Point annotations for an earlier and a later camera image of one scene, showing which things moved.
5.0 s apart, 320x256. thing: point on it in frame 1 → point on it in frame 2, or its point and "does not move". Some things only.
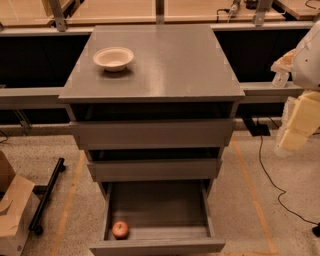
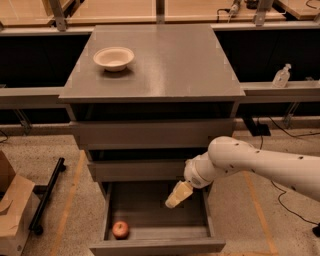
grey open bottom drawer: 164,218 does not move
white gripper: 308,63 → 194,175
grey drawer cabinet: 168,117 does not move
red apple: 120,230 does not move
